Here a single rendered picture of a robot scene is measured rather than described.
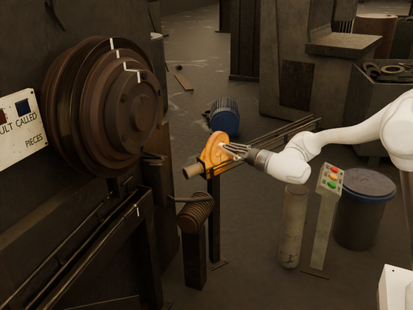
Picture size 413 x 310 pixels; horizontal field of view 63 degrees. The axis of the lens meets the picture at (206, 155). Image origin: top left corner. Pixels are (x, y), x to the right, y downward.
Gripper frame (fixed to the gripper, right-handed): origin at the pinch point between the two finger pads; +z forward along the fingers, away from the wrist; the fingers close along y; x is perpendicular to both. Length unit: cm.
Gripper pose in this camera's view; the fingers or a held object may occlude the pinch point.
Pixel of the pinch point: (217, 144)
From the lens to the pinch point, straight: 150.7
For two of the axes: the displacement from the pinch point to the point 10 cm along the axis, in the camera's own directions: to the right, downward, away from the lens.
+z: -8.2, -3.0, 4.8
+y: 5.7, -4.0, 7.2
